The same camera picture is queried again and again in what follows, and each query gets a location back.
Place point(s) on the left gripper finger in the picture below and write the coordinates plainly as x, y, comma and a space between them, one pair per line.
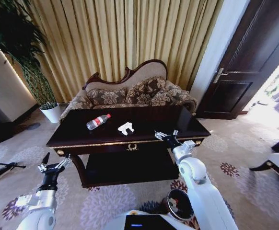
64, 162
43, 166

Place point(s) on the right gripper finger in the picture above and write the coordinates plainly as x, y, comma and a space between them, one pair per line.
160, 136
176, 133

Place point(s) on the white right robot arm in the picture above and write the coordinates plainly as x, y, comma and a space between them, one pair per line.
201, 191

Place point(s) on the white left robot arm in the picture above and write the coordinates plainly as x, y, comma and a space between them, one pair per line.
41, 215

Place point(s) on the shiny black round trash bin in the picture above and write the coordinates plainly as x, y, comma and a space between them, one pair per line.
181, 206

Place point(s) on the dark wooden table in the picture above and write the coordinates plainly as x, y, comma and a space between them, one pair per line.
144, 119

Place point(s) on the crumpled white paper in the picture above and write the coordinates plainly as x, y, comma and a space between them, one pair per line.
125, 127

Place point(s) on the small floral brown cushion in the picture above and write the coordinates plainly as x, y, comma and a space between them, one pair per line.
163, 98

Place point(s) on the grey round floor socket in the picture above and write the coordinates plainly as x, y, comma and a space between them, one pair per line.
33, 126

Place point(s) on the black folded tripod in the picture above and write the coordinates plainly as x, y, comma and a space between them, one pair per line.
0, 171

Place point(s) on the large floral brown cushion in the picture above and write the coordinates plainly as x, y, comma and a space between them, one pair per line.
145, 91

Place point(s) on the white plant pot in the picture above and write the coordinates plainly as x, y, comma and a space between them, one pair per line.
51, 113

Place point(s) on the clear bottle with red cap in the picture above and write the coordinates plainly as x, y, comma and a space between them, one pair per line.
96, 122

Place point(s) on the beige carved wooden sofa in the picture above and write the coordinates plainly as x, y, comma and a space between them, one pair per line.
139, 74

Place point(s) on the wide floral brown cushion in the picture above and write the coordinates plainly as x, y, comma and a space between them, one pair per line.
107, 97

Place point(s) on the tall green plant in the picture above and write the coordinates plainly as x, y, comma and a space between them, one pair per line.
35, 80

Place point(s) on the dark wooden door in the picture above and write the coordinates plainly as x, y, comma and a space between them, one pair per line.
249, 48

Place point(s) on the yellow pleated curtain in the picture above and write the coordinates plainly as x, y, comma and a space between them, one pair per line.
106, 36

